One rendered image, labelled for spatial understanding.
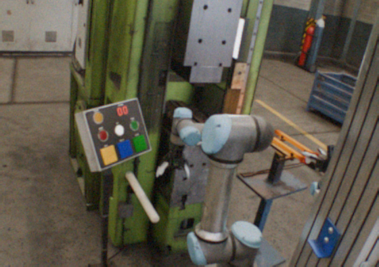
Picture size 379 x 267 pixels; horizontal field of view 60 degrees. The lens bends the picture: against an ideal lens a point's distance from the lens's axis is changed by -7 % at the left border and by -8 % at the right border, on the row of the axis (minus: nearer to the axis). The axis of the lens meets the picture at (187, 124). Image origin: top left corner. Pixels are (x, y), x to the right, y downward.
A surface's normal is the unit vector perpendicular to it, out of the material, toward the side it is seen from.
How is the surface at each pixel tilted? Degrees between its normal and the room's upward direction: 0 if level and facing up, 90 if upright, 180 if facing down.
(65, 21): 90
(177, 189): 90
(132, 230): 90
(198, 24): 90
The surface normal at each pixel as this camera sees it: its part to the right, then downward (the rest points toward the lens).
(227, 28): 0.43, 0.43
